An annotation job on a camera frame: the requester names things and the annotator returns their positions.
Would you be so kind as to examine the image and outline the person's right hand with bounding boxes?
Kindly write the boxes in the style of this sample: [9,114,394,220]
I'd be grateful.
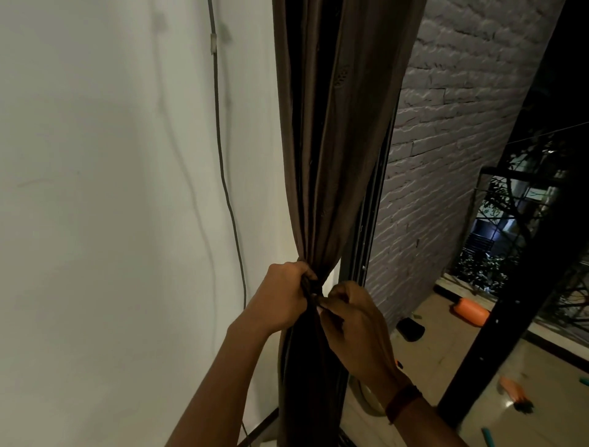
[315,281,413,392]

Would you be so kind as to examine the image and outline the person's left hand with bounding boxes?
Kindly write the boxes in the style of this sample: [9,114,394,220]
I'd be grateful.
[239,261,318,335]

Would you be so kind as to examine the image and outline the brown satin curtain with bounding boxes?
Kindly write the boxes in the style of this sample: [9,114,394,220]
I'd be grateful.
[272,0,426,447]

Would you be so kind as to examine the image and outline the person's left forearm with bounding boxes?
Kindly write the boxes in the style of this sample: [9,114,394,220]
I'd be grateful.
[165,320,277,447]

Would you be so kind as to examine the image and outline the black shoe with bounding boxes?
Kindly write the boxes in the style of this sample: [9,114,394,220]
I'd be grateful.
[396,317,425,343]

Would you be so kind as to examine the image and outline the orange roll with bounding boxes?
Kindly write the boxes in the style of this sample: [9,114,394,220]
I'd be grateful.
[453,298,491,328]

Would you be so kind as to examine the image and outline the green plant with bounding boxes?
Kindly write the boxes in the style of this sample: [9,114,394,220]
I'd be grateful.
[455,174,523,295]

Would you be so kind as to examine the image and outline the orange hand brush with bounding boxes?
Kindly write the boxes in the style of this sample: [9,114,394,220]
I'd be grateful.
[499,376,534,413]

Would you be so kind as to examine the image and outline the red thread bracelet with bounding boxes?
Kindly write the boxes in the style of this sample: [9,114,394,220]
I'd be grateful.
[385,384,423,424]

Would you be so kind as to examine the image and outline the black window frame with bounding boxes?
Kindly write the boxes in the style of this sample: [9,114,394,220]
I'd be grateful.
[340,0,589,447]

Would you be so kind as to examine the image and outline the grey wall cable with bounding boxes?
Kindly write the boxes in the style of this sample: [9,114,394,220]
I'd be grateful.
[207,0,249,438]

